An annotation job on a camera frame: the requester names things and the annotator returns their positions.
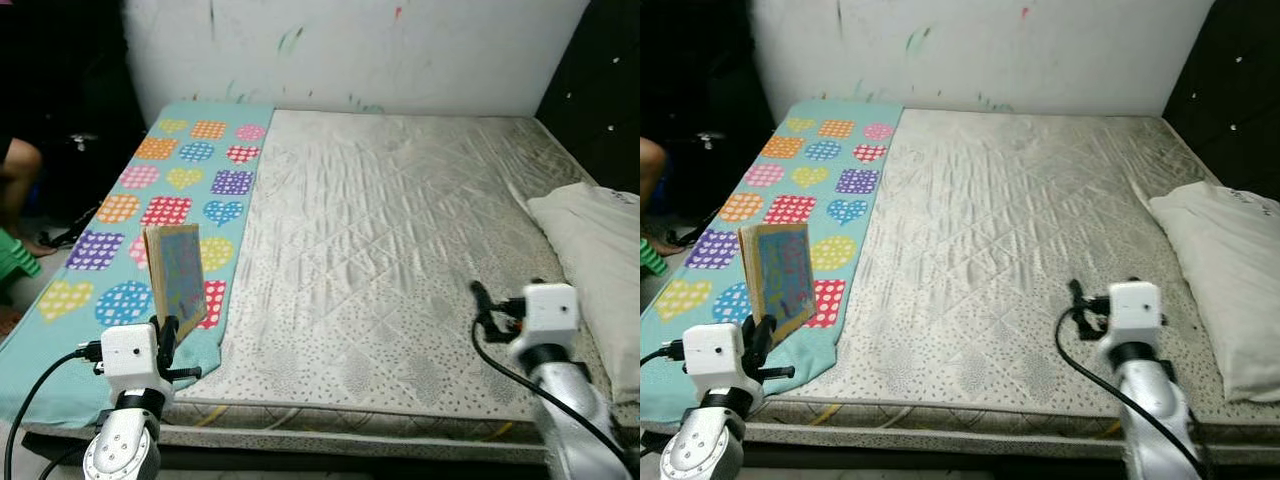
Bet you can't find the teal blanket with colourful shapes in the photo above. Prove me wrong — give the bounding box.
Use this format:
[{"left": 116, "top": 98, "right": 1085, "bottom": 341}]
[
  {"left": 0, "top": 100, "right": 276, "bottom": 429},
  {"left": 640, "top": 100, "right": 904, "bottom": 426}
]

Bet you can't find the grey quilted mattress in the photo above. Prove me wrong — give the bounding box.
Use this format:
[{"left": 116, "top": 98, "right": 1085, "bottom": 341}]
[
  {"left": 780, "top": 108, "right": 1280, "bottom": 456},
  {"left": 165, "top": 108, "right": 641, "bottom": 461}
]

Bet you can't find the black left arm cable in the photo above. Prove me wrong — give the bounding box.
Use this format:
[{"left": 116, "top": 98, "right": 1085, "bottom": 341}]
[
  {"left": 3, "top": 340, "right": 105, "bottom": 480},
  {"left": 640, "top": 338, "right": 687, "bottom": 367}
]

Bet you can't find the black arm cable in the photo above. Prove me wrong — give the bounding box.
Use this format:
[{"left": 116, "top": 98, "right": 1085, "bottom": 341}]
[
  {"left": 471, "top": 315, "right": 638, "bottom": 476},
  {"left": 3, "top": 340, "right": 105, "bottom": 480},
  {"left": 640, "top": 338, "right": 687, "bottom": 367},
  {"left": 1054, "top": 310, "right": 1208, "bottom": 479}
]

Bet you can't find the colourful children's board book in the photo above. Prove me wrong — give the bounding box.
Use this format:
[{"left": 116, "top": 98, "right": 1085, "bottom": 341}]
[
  {"left": 738, "top": 222, "right": 817, "bottom": 346},
  {"left": 143, "top": 224, "right": 209, "bottom": 346}
]

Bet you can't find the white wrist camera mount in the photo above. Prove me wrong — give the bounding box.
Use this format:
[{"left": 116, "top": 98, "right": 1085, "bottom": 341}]
[
  {"left": 100, "top": 324, "right": 173, "bottom": 396},
  {"left": 1098, "top": 281, "right": 1166, "bottom": 351},
  {"left": 510, "top": 283, "right": 581, "bottom": 353},
  {"left": 683, "top": 322, "right": 761, "bottom": 396}
]

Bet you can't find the adult in black shorts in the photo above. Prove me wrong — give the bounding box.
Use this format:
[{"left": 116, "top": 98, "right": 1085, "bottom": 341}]
[
  {"left": 640, "top": 138, "right": 669, "bottom": 241},
  {"left": 0, "top": 138, "right": 43, "bottom": 256}
]

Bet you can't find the dark bed frame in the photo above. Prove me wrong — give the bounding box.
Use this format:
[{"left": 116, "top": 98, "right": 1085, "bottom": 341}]
[
  {"left": 640, "top": 435, "right": 1131, "bottom": 473},
  {"left": 20, "top": 430, "right": 551, "bottom": 471}
]

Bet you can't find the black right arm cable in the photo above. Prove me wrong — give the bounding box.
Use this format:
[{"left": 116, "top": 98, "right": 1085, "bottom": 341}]
[
  {"left": 471, "top": 315, "right": 638, "bottom": 476},
  {"left": 1054, "top": 310, "right": 1208, "bottom": 479}
]

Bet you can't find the white pillow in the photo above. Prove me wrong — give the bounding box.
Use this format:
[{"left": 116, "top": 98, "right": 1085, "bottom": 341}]
[
  {"left": 1148, "top": 182, "right": 1280, "bottom": 403},
  {"left": 527, "top": 182, "right": 641, "bottom": 403}
]

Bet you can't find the black bag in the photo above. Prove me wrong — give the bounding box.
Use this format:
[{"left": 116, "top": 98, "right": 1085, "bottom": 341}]
[
  {"left": 660, "top": 100, "right": 771, "bottom": 246},
  {"left": 40, "top": 100, "right": 131, "bottom": 241}
]

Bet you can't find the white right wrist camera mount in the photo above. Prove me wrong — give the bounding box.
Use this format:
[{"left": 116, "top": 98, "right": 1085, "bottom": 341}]
[
  {"left": 1098, "top": 281, "right": 1166, "bottom": 351},
  {"left": 510, "top": 283, "right": 581, "bottom": 353}
]

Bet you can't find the black tufted headboard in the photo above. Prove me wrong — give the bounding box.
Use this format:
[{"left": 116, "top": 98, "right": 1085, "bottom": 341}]
[
  {"left": 535, "top": 0, "right": 641, "bottom": 196},
  {"left": 1163, "top": 0, "right": 1280, "bottom": 201}
]

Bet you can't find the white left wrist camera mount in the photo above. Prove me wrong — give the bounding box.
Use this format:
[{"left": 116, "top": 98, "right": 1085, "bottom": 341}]
[
  {"left": 100, "top": 324, "right": 173, "bottom": 396},
  {"left": 683, "top": 322, "right": 761, "bottom": 396}
]

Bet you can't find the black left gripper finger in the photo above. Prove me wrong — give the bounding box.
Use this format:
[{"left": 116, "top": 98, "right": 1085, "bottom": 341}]
[
  {"left": 745, "top": 313, "right": 777, "bottom": 373},
  {"left": 155, "top": 315, "right": 181, "bottom": 373}
]

